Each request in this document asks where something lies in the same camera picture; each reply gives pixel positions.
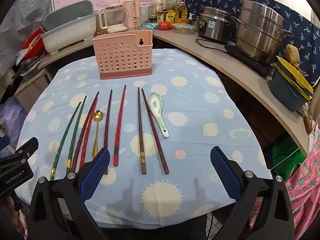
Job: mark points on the red plastic basin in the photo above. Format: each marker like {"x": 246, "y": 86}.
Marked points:
{"x": 32, "y": 40}

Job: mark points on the red tomato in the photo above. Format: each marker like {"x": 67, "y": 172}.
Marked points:
{"x": 171, "y": 25}
{"x": 163, "y": 25}

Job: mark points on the grey striped tarp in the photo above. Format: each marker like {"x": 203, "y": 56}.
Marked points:
{"x": 20, "y": 17}

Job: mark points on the pink perforated utensil basket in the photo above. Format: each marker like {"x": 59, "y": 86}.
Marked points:
{"x": 120, "y": 55}

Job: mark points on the blue planet print tablecloth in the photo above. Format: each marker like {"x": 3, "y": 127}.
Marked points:
{"x": 187, "y": 105}

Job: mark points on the black pan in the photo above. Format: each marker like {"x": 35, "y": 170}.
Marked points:
{"x": 27, "y": 67}

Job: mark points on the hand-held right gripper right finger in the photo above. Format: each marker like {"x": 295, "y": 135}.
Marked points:
{"x": 225, "y": 172}

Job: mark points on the stack of yellow dishes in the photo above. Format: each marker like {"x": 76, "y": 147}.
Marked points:
{"x": 295, "y": 77}

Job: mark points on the clear food container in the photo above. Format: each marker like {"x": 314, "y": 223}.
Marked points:
{"x": 183, "y": 28}

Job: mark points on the tan loofah sponge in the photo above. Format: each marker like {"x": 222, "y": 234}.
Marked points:
{"x": 292, "y": 52}

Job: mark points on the gold flower spoon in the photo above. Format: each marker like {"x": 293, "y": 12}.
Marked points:
{"x": 97, "y": 116}

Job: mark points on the bright red twisted chopstick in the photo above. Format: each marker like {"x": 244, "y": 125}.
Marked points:
{"x": 86, "y": 142}

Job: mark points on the red black-banded chopstick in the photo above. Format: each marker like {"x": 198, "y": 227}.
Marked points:
{"x": 120, "y": 120}

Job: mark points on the steel rice cooker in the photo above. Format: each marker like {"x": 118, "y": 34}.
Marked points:
{"x": 212, "y": 27}

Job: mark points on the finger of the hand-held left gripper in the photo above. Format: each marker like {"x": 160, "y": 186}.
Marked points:
{"x": 27, "y": 146}
{"x": 3, "y": 140}

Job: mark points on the yellow seasoning packet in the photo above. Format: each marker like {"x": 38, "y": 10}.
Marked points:
{"x": 170, "y": 16}

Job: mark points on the green chopstick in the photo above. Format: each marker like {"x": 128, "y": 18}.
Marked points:
{"x": 74, "y": 132}
{"x": 60, "y": 143}

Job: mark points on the person's left hand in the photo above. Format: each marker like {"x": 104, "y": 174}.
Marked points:
{"x": 11, "y": 210}

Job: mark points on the white glass kettle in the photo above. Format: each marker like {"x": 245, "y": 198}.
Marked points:
{"x": 112, "y": 17}

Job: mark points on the pink pineapple print clothing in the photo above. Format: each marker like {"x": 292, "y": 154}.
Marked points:
{"x": 305, "y": 185}

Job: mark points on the yellow cooking oil bottle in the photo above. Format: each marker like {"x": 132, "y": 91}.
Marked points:
{"x": 180, "y": 13}

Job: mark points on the white pump bottle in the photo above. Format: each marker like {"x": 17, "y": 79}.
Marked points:
{"x": 191, "y": 17}

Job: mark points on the white dish drainer box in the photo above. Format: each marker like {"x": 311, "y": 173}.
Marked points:
{"x": 70, "y": 37}

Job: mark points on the large steel steamer pot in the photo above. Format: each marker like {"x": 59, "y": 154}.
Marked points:
{"x": 260, "y": 30}

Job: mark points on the white floral ceramic spoon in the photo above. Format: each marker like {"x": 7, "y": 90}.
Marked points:
{"x": 155, "y": 103}

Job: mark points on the dark red twisted chopstick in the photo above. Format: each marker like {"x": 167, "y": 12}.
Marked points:
{"x": 78, "y": 145}

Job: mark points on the black induction cooker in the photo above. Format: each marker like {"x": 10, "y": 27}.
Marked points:
{"x": 240, "y": 55}

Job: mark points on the blue wet wipes pack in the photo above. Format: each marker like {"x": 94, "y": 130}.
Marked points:
{"x": 150, "y": 25}

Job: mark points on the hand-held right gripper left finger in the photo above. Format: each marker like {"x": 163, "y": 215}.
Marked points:
{"x": 96, "y": 170}

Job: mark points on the pink electric kettle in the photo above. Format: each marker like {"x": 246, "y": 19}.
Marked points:
{"x": 131, "y": 15}

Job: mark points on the blue plastic bag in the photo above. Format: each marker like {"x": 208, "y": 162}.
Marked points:
{"x": 11, "y": 115}

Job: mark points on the green plastic bag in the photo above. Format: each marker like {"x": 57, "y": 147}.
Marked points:
{"x": 287, "y": 157}

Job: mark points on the dark red plain chopstick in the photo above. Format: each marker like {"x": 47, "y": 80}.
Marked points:
{"x": 152, "y": 127}

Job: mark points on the white green carton box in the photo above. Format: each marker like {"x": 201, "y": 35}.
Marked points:
{"x": 168, "y": 3}

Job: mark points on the small steel lidded pot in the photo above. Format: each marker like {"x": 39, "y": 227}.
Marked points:
{"x": 196, "y": 20}

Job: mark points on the curved beige counter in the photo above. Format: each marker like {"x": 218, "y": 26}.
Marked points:
{"x": 212, "y": 57}

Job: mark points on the navy leaf print cloth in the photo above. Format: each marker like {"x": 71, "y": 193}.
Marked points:
{"x": 225, "y": 0}

